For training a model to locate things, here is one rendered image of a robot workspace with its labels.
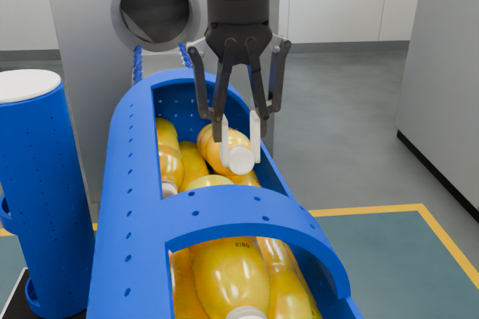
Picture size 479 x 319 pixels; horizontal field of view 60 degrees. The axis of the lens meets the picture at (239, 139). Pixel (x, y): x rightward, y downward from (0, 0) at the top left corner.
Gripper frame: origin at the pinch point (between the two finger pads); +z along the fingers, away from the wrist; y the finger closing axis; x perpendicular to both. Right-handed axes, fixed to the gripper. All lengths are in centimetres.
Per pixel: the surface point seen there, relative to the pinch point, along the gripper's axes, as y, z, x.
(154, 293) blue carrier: 12.6, -1.2, 26.4
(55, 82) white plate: 40, 16, -80
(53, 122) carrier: 42, 27, -74
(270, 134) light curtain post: -28, 41, -78
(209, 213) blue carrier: 7.0, -2.7, 19.2
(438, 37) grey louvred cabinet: -161, 35, -171
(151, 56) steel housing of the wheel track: 11, 27, -140
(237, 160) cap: 0.5, 2.7, 1.2
